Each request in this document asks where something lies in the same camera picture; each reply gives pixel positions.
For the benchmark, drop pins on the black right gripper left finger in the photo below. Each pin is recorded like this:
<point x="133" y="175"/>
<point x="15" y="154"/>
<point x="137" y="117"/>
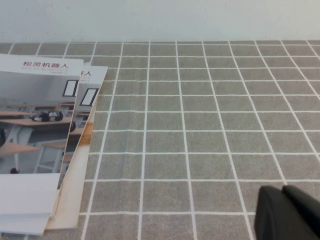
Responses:
<point x="277" y="217"/>

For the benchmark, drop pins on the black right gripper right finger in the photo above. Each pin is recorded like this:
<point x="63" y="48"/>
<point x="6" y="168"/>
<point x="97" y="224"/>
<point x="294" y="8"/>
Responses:
<point x="311" y="215"/>

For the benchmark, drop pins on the AgileX robot brochure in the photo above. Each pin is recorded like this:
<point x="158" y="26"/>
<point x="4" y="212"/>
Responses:
<point x="86" y="100"/>
<point x="30" y="125"/>

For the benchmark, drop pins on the stained white brochure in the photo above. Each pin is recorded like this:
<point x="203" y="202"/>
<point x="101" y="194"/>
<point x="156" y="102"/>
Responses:
<point x="75" y="190"/>

